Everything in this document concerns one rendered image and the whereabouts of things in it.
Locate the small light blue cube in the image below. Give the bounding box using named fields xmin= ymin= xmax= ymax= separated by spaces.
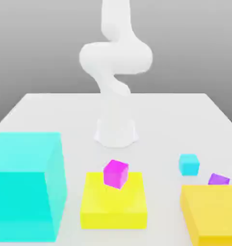
xmin=178 ymin=153 xmax=200 ymax=177

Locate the small purple cube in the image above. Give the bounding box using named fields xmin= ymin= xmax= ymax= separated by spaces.
xmin=207 ymin=172 xmax=231 ymax=185

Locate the small magenta cube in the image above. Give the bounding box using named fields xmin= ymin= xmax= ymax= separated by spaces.
xmin=103 ymin=159 xmax=129 ymax=190

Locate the large yellow box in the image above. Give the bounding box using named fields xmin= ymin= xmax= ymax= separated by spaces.
xmin=80 ymin=172 xmax=148 ymax=230

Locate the large cyan box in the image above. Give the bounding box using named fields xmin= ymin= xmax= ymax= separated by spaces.
xmin=0 ymin=132 xmax=68 ymax=243

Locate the large orange-yellow box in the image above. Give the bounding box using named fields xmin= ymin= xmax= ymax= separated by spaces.
xmin=180 ymin=184 xmax=232 ymax=246

